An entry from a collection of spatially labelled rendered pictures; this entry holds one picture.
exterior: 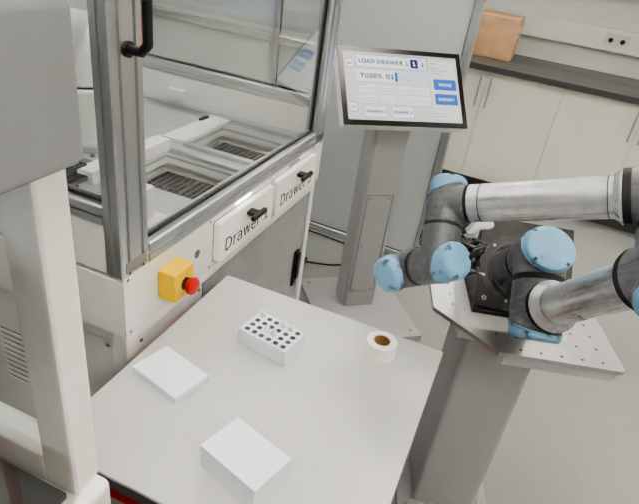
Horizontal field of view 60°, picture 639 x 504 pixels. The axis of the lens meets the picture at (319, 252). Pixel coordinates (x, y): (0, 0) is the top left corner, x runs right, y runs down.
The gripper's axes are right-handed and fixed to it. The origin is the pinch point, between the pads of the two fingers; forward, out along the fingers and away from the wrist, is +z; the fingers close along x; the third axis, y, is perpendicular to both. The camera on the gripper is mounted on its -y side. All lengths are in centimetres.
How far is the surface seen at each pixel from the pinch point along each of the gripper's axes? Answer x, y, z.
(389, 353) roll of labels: -19.2, 4.0, -32.0
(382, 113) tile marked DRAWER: 11, -79, 40
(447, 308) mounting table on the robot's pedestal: -21.4, -4.1, -2.5
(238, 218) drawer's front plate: -3, -44, -42
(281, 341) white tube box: -17, -10, -51
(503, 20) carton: 39, -179, 246
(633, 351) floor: -96, -5, 155
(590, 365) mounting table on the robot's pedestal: -24.7, 28.6, 12.1
